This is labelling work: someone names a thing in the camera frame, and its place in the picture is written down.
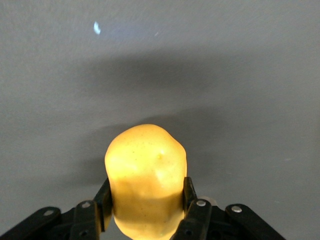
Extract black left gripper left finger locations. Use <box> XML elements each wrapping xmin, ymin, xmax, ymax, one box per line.
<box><xmin>0</xmin><ymin>177</ymin><xmax>114</xmax><ymax>240</ymax></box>

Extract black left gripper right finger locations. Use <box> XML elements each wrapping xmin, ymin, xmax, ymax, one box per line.
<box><xmin>172</xmin><ymin>176</ymin><xmax>287</xmax><ymax>240</ymax></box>

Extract yellow potato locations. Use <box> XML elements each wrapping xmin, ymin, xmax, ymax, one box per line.
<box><xmin>104</xmin><ymin>124</ymin><xmax>188</xmax><ymax>240</ymax></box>

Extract dark grey table mat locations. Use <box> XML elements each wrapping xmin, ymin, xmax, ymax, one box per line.
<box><xmin>0</xmin><ymin>0</ymin><xmax>320</xmax><ymax>240</ymax></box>

